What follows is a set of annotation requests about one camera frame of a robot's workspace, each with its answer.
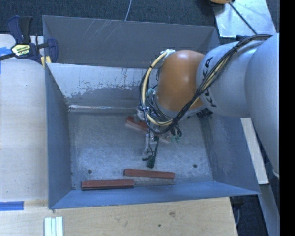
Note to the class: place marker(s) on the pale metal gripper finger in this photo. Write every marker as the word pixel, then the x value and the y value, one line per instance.
pixel 153 156
pixel 146 145

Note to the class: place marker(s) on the red-brown flat block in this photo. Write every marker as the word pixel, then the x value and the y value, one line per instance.
pixel 107 184
pixel 135 124
pixel 149 173

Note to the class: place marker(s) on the grey metal bin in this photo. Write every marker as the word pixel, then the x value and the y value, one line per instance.
pixel 108 141

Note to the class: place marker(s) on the pale wood board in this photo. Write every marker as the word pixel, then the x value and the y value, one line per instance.
pixel 22 131

